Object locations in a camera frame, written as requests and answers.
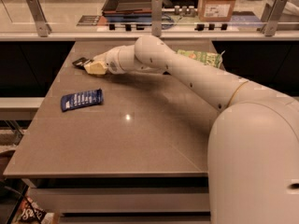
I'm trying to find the green chip bag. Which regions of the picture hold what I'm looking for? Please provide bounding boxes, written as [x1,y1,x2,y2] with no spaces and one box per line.
[177,49,222,68]

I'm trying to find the left metal glass bracket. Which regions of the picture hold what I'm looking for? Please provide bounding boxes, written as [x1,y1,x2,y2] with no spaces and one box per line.
[26,0,51,37]

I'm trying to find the metal glass bracket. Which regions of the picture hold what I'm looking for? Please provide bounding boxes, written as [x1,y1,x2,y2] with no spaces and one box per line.
[261,0,288,36]
[26,0,51,37]
[151,0,163,36]

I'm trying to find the right metal glass bracket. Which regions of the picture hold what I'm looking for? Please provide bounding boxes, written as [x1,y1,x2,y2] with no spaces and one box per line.
[261,0,288,36]

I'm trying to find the blue rxbar snack bar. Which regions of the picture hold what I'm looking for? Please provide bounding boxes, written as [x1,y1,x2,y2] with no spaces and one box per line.
[61,89,104,112]

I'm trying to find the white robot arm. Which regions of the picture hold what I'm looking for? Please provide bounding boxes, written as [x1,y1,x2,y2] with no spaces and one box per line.
[92,35,299,224]

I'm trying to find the snack bag on floor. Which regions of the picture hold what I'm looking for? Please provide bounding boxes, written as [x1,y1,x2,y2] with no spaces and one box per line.
[11,197,59,224]

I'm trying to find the glass barrier panel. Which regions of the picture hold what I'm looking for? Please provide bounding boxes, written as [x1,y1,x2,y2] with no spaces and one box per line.
[0,0,299,35]

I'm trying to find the black rxbar chocolate bar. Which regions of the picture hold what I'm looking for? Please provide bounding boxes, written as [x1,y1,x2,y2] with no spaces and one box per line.
[72,57,93,68]

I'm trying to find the middle metal glass bracket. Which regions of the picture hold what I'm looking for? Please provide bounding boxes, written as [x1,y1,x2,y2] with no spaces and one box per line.
[151,0,163,36]

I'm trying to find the cardboard box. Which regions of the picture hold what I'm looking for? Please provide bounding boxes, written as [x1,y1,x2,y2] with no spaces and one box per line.
[197,0,236,21]

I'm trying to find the orange and black tray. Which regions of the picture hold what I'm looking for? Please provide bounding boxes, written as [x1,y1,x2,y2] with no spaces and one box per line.
[102,0,151,15]

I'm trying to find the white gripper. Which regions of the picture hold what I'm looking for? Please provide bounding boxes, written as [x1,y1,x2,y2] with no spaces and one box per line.
[84,47,122,76]

